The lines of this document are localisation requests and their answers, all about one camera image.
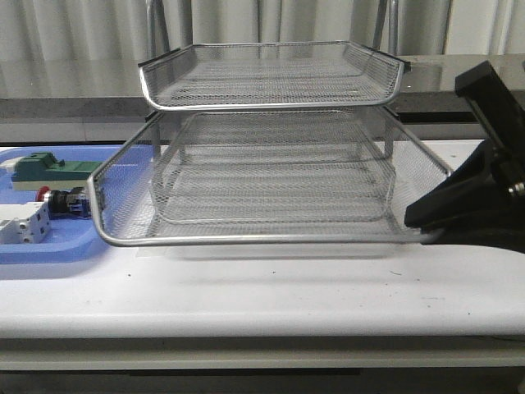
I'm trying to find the silver mesh bottom tray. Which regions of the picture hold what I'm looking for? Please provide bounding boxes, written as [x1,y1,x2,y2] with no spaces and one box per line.
[151,163,395,224]

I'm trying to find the green and beige terminal block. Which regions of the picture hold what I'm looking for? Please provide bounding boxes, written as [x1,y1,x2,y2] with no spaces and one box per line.
[11,152,102,190]

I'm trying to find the silver mesh tray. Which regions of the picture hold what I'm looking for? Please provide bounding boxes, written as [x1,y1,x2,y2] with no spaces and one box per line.
[139,41,410,112]
[88,107,450,246]
[151,163,395,224]

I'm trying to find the blue plastic tray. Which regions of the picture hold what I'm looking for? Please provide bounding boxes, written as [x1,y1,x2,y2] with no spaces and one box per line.
[1,144,121,264]

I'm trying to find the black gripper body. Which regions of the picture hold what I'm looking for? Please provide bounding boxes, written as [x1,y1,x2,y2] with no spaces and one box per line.
[454,61,524,251]

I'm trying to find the red emergency push button switch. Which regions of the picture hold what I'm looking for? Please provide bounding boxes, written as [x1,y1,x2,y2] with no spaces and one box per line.
[35,186,91,219]

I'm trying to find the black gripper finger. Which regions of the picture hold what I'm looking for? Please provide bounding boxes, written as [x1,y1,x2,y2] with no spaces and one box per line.
[404,141,496,243]

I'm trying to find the grey metal rack frame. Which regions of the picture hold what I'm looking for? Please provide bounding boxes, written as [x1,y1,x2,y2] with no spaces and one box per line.
[144,0,413,245]

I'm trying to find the small white component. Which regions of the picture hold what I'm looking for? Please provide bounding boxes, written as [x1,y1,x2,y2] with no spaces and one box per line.
[0,158,20,176]

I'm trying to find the silver mesh top tray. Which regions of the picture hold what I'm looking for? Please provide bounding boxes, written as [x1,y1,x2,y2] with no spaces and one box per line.
[139,41,410,112]

